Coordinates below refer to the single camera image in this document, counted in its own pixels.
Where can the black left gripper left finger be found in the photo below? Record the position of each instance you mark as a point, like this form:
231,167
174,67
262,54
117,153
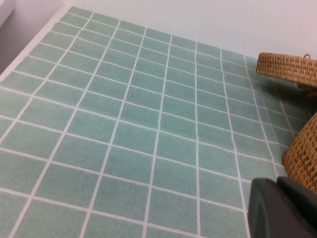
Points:
263,210

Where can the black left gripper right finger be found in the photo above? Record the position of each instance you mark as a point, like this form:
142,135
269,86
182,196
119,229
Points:
301,213

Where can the woven rattan basket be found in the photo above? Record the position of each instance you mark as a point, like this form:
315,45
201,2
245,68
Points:
305,156

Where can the woven rattan basket lid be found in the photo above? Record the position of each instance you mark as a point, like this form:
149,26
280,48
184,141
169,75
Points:
284,67

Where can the green checkered tablecloth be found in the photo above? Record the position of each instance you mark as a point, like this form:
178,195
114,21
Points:
138,129

